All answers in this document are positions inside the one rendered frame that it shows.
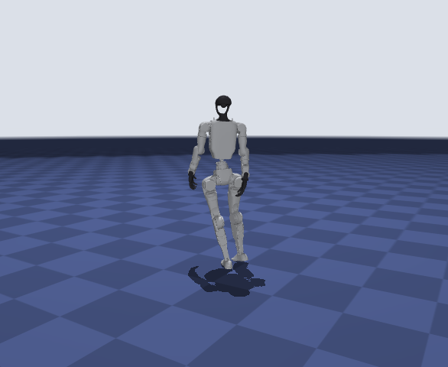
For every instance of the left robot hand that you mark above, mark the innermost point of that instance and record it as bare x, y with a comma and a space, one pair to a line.
191, 182

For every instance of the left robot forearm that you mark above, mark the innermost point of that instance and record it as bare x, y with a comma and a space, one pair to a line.
195, 160

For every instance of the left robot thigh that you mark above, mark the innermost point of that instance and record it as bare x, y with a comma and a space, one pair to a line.
209, 190

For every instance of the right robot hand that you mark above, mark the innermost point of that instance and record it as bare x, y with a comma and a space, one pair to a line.
244, 183

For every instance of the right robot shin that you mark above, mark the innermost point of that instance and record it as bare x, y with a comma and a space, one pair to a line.
237, 233

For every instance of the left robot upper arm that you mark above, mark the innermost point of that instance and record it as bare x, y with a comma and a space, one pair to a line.
201, 138

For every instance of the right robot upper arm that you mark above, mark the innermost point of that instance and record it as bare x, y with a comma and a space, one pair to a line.
242, 137

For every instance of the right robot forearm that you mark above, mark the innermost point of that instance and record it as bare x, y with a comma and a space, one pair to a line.
244, 162

